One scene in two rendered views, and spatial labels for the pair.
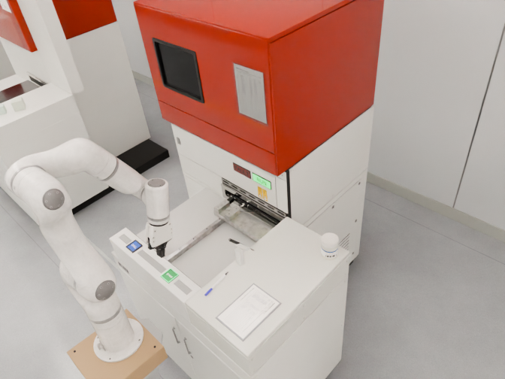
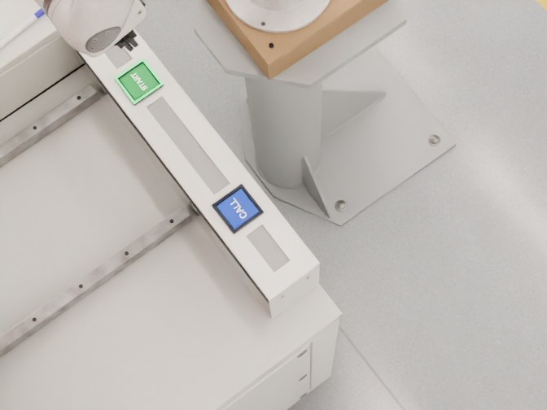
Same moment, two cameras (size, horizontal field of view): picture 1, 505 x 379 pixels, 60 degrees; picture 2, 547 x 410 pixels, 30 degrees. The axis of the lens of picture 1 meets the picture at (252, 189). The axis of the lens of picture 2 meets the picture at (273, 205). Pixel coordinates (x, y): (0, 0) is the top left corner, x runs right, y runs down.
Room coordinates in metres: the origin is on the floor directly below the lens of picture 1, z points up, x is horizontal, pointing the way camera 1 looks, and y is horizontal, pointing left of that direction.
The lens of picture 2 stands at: (1.81, 0.70, 2.42)
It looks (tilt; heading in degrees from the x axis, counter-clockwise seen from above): 73 degrees down; 191
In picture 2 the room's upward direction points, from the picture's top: 6 degrees counter-clockwise
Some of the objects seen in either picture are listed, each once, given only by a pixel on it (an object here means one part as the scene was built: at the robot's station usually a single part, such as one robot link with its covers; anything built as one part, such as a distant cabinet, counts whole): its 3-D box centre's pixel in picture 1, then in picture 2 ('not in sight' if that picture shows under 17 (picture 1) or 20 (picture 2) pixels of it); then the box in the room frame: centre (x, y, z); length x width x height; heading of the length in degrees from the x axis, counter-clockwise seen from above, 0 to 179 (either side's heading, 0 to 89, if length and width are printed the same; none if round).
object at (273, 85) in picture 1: (261, 56); not in sight; (1.97, -0.11, 1.52); 0.81 x 0.75 x 0.59; 42
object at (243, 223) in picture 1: (244, 224); not in sight; (1.54, 0.06, 0.87); 0.36 x 0.08 x 0.03; 42
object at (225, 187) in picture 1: (252, 207); not in sight; (1.62, 0.01, 0.89); 0.44 x 0.02 x 0.10; 42
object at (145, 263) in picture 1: (155, 271); (191, 158); (1.28, 0.47, 0.89); 0.55 x 0.09 x 0.14; 42
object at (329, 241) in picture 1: (329, 246); not in sight; (1.20, -0.29, 1.01); 0.07 x 0.07 x 0.10
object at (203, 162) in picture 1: (227, 172); not in sight; (1.77, 0.12, 1.02); 0.82 x 0.03 x 0.40; 42
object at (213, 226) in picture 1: (201, 235); (59, 304); (1.52, 0.28, 0.84); 0.50 x 0.02 x 0.03; 132
